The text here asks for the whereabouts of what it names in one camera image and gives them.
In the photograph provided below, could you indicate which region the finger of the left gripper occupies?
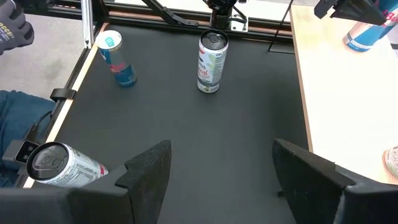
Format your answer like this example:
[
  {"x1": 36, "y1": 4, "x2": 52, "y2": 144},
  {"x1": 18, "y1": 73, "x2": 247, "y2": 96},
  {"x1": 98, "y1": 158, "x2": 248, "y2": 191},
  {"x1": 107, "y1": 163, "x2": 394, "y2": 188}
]
[{"x1": 313, "y1": 0, "x2": 388, "y2": 26}]

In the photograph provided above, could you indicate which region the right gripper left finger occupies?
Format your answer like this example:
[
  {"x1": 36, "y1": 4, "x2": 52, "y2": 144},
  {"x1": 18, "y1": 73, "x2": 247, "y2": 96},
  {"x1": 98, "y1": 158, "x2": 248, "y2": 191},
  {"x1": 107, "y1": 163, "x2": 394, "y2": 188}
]
[{"x1": 0, "y1": 139, "x2": 172, "y2": 224}]

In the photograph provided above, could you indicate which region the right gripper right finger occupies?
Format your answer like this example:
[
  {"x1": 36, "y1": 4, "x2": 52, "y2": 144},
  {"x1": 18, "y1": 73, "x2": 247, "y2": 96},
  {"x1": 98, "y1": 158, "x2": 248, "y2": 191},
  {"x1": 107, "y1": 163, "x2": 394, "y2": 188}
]
[{"x1": 272, "y1": 138, "x2": 398, "y2": 224}]

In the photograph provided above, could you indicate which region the blue Red Bull can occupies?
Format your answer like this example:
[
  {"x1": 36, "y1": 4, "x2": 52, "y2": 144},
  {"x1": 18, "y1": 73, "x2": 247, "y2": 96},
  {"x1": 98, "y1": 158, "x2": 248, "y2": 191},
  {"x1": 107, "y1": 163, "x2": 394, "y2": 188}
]
[
  {"x1": 95, "y1": 29, "x2": 138, "y2": 88},
  {"x1": 343, "y1": 0, "x2": 398, "y2": 53}
]

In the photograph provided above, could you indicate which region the Celsius Peach Vibe can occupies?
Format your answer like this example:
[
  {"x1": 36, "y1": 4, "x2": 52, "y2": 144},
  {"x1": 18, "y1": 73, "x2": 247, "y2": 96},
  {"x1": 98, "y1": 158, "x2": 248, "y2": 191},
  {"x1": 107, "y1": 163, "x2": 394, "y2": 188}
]
[{"x1": 25, "y1": 141, "x2": 109, "y2": 190}]

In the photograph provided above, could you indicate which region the silver Celsius can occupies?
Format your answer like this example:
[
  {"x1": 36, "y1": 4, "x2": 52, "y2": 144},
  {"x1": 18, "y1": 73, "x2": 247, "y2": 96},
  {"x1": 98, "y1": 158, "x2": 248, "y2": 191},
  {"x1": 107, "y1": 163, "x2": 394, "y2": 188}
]
[{"x1": 382, "y1": 145, "x2": 398, "y2": 180}]

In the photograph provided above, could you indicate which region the Celsius Tropical Vibe can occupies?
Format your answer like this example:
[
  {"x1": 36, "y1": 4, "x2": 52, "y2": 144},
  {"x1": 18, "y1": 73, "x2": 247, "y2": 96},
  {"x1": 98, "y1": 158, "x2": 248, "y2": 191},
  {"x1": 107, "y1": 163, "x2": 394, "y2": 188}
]
[{"x1": 197, "y1": 29, "x2": 229, "y2": 94}]

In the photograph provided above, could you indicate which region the black table mat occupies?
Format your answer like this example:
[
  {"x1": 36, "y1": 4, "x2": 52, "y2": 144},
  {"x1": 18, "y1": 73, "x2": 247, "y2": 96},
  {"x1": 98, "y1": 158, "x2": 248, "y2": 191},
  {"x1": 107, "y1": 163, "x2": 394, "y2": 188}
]
[{"x1": 23, "y1": 23, "x2": 315, "y2": 224}]

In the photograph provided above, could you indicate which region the person's hand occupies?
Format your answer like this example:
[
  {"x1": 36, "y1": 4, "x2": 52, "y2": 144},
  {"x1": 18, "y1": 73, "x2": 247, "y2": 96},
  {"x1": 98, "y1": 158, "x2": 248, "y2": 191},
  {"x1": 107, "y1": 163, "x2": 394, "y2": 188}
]
[{"x1": 0, "y1": 0, "x2": 35, "y2": 56}]

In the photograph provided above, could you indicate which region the black camera cable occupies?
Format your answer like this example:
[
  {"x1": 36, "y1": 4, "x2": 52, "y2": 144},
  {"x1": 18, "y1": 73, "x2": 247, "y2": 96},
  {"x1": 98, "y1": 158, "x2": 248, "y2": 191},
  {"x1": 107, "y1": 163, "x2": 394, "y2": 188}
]
[{"x1": 26, "y1": 110, "x2": 53, "y2": 142}]

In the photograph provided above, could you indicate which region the black cable clip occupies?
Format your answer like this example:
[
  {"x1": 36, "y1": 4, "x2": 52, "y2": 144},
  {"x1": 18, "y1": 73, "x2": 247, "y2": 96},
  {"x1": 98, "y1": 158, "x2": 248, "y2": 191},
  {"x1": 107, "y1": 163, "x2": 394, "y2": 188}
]
[{"x1": 49, "y1": 88, "x2": 77, "y2": 103}]

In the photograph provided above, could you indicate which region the small black camera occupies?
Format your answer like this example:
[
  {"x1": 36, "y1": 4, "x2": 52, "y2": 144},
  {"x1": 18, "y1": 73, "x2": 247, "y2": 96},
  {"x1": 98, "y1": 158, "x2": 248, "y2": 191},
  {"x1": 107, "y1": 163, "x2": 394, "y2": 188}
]
[{"x1": 2, "y1": 139, "x2": 40, "y2": 175}]

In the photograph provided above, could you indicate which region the silver aluminium post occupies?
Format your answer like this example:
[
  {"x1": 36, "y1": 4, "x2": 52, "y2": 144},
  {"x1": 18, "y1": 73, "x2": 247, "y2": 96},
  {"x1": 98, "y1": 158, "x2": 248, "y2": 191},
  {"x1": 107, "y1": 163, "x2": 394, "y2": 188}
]
[{"x1": 80, "y1": 0, "x2": 95, "y2": 49}]

